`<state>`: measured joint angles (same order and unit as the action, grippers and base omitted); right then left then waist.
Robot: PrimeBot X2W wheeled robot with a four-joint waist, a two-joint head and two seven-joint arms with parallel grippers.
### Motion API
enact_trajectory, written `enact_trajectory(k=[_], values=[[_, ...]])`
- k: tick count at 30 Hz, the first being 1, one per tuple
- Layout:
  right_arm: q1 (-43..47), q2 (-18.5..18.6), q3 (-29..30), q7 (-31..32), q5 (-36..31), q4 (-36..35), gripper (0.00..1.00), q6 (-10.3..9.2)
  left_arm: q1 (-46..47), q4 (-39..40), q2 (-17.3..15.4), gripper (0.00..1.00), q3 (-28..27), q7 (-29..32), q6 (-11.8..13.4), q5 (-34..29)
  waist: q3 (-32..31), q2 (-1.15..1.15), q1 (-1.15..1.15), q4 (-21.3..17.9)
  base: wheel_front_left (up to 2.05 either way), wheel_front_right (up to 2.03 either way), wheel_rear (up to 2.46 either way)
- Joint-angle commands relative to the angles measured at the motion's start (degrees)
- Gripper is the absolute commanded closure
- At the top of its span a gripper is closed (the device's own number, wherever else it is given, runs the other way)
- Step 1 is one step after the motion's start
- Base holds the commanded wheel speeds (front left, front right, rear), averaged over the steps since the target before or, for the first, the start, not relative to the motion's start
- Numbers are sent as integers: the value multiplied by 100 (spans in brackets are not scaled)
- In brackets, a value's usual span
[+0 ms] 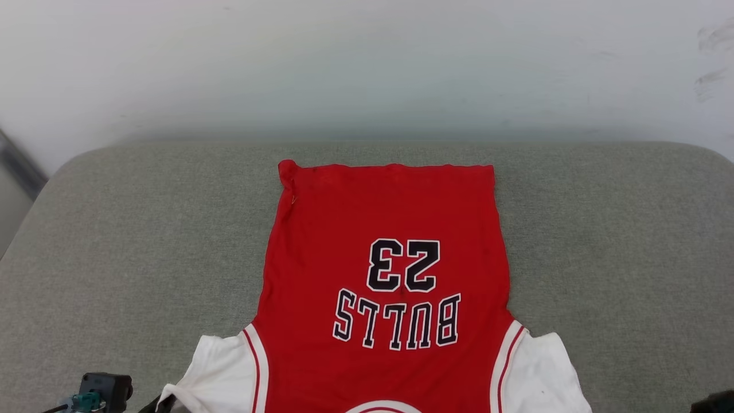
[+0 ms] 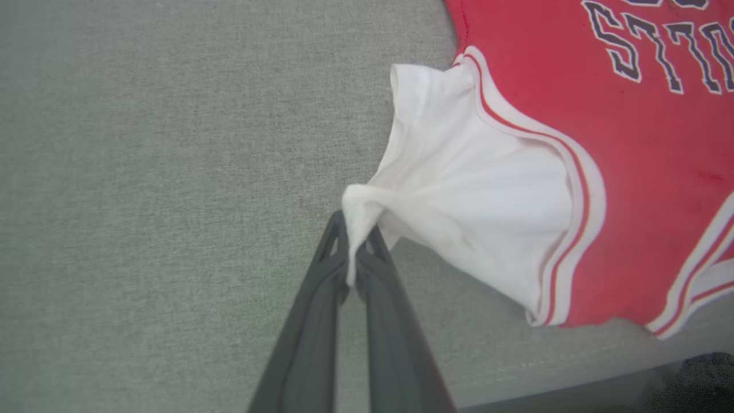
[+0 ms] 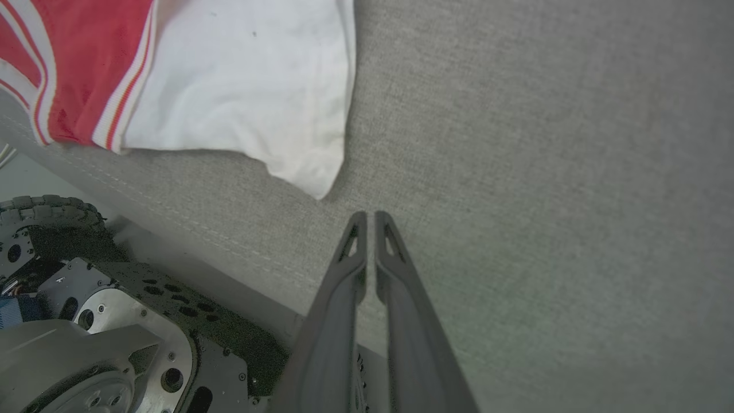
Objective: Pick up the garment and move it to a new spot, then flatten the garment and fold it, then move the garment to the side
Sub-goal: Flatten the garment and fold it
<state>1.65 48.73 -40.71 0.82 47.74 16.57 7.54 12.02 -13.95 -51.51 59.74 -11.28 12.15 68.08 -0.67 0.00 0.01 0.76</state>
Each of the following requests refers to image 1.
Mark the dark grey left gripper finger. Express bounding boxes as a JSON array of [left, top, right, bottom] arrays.
[[138, 395, 176, 413]]

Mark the red white basketball jersey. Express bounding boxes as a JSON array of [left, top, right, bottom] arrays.
[[156, 159, 592, 413]]

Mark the teal cable connector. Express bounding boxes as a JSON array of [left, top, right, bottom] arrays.
[[73, 392, 107, 413]]

